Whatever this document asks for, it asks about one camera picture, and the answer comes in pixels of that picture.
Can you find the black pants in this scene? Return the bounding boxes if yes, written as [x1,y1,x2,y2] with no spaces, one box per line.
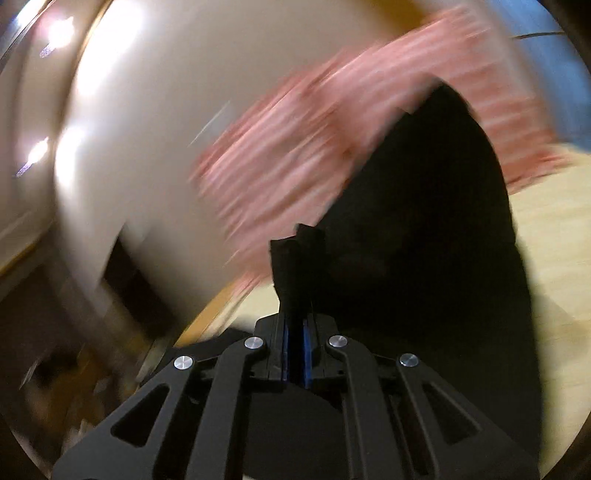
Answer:
[240,84,542,480]

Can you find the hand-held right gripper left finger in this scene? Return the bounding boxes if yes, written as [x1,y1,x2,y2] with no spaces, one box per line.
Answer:
[52,314,290,480]

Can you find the pink striped cloth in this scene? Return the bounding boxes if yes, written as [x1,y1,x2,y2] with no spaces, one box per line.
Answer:
[190,9,575,289]

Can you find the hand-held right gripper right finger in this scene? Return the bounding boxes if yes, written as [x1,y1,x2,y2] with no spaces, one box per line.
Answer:
[302,313,540,480]

